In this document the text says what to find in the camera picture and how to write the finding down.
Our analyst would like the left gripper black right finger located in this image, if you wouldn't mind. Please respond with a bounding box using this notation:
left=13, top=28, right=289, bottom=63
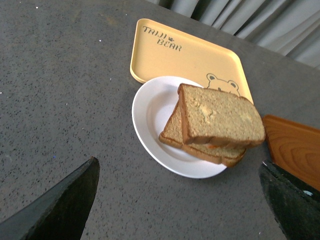
left=259, top=160, right=320, bottom=240

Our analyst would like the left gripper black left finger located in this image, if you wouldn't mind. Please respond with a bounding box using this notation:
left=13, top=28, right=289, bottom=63
left=0, top=157, right=100, bottom=240

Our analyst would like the bread slice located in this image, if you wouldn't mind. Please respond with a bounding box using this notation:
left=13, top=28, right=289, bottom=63
left=158, top=103, right=246, bottom=168
left=177, top=83, right=266, bottom=148

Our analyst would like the white round plate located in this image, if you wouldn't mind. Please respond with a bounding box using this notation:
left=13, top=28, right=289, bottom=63
left=131, top=76, right=227, bottom=179

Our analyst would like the brown wooden tray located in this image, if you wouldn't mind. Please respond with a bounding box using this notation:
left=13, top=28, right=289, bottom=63
left=262, top=115, right=320, bottom=190

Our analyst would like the grey curtain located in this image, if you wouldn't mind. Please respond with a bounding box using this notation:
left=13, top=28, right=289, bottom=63
left=153, top=0, right=320, bottom=69

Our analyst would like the yellow bear tray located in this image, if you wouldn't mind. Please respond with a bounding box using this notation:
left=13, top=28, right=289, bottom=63
left=130, top=18, right=253, bottom=101

